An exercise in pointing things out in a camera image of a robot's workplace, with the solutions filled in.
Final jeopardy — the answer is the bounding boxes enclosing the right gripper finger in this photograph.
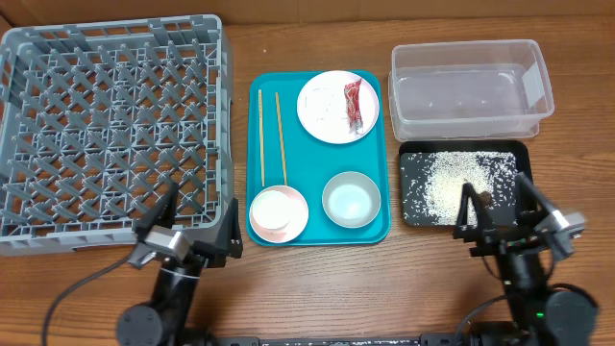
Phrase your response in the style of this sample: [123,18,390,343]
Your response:
[453,182,495,241]
[515,172,553,226]

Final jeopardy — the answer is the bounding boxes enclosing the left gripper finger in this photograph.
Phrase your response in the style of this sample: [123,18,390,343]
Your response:
[214,198,243,260]
[134,182,179,242]

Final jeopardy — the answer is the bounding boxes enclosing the white cup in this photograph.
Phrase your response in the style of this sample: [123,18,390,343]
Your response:
[251,190,290,232]

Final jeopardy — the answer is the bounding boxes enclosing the red snack wrapper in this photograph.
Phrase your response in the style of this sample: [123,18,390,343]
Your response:
[344,79,363,133]

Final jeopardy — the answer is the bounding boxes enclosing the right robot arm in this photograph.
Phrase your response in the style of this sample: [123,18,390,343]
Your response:
[452,173,600,345]

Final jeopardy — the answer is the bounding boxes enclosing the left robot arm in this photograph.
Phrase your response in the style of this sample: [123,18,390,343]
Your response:
[116,183,243,345]

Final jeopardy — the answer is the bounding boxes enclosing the brown food scrap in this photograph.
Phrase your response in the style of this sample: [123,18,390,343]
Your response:
[479,191,493,208]

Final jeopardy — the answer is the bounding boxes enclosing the small pink saucer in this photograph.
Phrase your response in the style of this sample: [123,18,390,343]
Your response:
[248,185,309,244]

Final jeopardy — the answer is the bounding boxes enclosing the black tray with rice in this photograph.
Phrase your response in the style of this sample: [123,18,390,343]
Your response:
[399,140,531,227]

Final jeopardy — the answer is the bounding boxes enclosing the teal serving tray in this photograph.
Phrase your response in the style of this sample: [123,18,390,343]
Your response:
[246,71,391,246]

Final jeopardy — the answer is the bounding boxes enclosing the grey plastic dish rack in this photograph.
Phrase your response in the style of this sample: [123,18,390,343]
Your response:
[1,14,234,257]

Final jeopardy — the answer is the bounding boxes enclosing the grey bowl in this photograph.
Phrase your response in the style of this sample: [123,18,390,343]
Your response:
[322,171,381,229]

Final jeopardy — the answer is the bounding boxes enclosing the clear plastic bin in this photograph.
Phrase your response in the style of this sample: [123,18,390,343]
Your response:
[388,39,554,142]

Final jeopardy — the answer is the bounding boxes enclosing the left wooden chopstick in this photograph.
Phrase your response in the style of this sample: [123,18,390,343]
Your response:
[258,89,265,187]

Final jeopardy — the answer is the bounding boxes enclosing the wooden chopstick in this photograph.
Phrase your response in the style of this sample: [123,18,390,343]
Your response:
[258,89,265,187]
[275,92,288,185]

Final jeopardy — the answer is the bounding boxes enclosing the right wooden chopstick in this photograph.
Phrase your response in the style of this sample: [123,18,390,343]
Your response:
[275,92,288,185]

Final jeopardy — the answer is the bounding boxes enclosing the large white plate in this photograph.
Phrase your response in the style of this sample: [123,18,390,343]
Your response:
[297,70,381,144]

